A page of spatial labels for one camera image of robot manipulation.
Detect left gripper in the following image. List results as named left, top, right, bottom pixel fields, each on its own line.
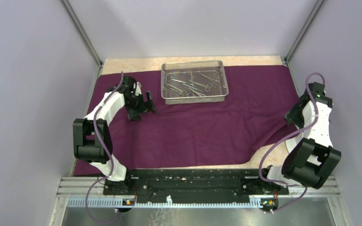
left=125, top=90, right=157, bottom=121

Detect maroon wrap cloth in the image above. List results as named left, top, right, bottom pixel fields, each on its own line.
left=73, top=65, right=301, bottom=177

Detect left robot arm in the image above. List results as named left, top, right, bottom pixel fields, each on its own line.
left=73, top=75, right=156, bottom=195

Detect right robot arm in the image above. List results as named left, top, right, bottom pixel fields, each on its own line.
left=257, top=82, right=341, bottom=194

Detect surgical scissors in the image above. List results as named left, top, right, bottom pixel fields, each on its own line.
left=165, top=83, right=188, bottom=97

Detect surgical clamp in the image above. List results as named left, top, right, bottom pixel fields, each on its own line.
left=198, top=73, right=221, bottom=88

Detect metal mesh instrument tray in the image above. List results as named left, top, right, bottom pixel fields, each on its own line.
left=161, top=60, right=229, bottom=105

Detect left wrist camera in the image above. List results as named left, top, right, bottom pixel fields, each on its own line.
left=134, top=82, right=142, bottom=96

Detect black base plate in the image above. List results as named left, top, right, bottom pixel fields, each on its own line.
left=103, top=169, right=289, bottom=204

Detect grey cable duct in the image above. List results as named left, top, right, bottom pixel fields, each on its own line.
left=67, top=196, right=263, bottom=209

